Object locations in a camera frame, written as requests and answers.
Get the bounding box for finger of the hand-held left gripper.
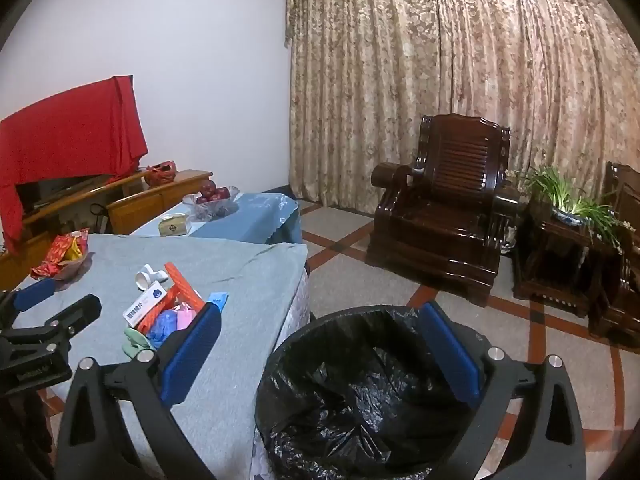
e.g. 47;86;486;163
30;294;102;356
0;277;57;317

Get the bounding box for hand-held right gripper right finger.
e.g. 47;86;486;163
417;301;587;480

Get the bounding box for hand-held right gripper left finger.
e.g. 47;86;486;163
54;302;223;480

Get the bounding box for blue wrapper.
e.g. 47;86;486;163
146;309;180;348

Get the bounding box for white blue medicine box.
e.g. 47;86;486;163
122;281;169;325

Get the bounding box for trash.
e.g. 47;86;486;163
137;261;206;336

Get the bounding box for white paper cup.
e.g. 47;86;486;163
134;263;171;292

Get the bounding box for bin with black bag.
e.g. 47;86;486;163
254;304;521;480

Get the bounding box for red snack packet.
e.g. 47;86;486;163
31;235;76;280

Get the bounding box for glass snack bowl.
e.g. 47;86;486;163
50;247;96;281

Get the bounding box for black television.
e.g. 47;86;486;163
15;174;108;213

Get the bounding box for wooden television cabinet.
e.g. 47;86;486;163
0;169;214;291

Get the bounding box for beige tissue box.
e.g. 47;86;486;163
158;213;193;237

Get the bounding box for dark wooden armchair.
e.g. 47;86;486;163
365;113;512;308
587;161;640;351

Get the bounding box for dark wooden side table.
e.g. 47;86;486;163
512;195;623;318

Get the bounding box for glass fruit bowl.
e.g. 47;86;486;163
182;186;242;221

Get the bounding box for light blue covered table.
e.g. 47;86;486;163
129;191;303;246

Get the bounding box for red bag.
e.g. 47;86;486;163
144;160;178;187

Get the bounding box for red cloth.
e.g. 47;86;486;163
0;75;150;256

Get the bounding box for green potted plant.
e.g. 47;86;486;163
515;165;636;256

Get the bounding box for beige patterned curtain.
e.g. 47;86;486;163
285;0;640;211

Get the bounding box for black cable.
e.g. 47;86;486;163
89;202;110;235

